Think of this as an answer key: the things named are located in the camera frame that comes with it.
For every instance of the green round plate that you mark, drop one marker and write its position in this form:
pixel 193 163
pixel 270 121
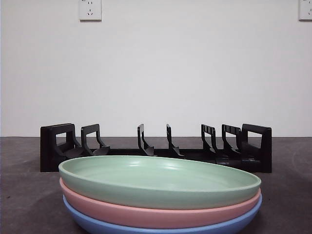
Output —
pixel 158 190

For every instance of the pink round plate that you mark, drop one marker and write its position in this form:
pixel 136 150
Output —
pixel 146 217

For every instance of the blue round plate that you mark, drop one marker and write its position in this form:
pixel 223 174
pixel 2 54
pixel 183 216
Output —
pixel 97 224

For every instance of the black plastic dish rack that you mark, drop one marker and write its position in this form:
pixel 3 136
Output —
pixel 265 151

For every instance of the white wall socket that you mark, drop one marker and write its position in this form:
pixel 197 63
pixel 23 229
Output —
pixel 306 9
pixel 90 11

